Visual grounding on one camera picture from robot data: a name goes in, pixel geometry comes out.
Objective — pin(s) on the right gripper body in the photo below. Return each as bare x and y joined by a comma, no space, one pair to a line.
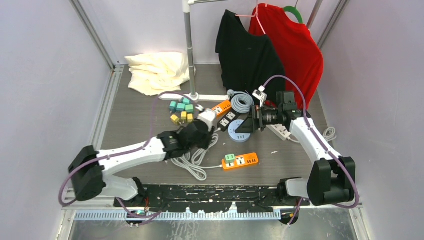
264,117

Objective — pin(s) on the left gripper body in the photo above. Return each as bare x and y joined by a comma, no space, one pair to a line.
203,142

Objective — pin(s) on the round blue power strip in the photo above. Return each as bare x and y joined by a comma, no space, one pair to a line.
237,137

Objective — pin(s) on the white usb power strip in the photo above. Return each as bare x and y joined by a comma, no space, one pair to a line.
280,131

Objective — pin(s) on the black power strip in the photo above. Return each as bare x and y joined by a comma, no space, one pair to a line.
224,123

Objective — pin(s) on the yellow usb charger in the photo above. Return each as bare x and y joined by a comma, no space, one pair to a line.
175,119

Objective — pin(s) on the orange power strip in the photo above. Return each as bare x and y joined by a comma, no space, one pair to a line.
222,108
241,161

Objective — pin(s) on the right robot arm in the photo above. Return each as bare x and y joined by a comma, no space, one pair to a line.
332,177

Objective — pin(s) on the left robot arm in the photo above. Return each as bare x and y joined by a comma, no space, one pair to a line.
92,172

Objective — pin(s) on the white clothes rack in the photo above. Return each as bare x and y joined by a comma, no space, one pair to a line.
193,94

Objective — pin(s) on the black t-shirt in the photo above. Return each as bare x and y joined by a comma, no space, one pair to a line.
247,61

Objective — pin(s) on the red t-shirt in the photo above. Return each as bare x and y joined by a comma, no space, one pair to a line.
301,57

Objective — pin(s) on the cream folded cloth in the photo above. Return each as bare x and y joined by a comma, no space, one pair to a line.
158,72

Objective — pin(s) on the pink hanger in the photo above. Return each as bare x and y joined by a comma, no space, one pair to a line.
255,16

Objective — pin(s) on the green hanger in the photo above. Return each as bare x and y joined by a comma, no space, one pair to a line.
293,13

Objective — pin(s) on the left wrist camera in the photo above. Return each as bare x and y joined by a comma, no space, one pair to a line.
208,117

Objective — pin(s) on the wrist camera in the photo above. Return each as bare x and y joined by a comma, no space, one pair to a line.
208,117
260,95

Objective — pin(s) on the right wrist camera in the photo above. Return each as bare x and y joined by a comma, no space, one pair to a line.
260,95

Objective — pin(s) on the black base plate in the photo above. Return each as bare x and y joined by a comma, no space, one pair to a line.
218,202

